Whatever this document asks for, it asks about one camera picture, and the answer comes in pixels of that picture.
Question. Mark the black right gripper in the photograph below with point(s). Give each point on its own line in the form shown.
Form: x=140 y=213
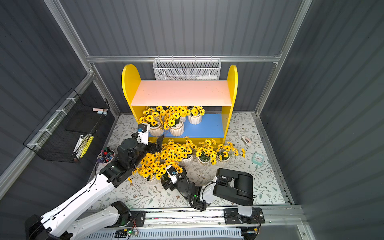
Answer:
x=167 y=181

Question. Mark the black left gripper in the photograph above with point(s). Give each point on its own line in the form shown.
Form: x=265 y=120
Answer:
x=152 y=147

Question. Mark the sunflower pot top shelf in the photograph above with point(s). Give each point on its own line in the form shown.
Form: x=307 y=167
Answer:
x=227 y=151
x=171 y=153

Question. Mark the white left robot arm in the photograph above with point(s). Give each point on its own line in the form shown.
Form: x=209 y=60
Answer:
x=61 y=222

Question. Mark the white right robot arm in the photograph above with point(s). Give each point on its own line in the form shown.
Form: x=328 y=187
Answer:
x=233 y=186

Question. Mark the yellow wooden shelf unit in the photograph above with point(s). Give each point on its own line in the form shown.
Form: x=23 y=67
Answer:
x=141 y=94

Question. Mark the pen holder with markers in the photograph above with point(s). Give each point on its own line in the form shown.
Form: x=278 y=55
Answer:
x=106 y=155

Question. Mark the pink sticky note pad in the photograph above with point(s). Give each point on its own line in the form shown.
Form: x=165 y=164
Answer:
x=100 y=111

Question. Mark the yellow book in basket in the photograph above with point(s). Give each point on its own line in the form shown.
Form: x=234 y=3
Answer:
x=82 y=146

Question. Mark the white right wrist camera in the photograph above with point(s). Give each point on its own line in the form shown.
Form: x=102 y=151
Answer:
x=172 y=173

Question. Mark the white wire basket behind shelf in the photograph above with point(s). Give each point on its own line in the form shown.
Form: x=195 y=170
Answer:
x=187 y=71

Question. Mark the black wire wall basket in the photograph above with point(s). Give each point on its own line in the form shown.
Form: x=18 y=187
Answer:
x=56 y=139

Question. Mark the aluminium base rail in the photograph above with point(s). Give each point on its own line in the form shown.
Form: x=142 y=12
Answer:
x=280 y=222

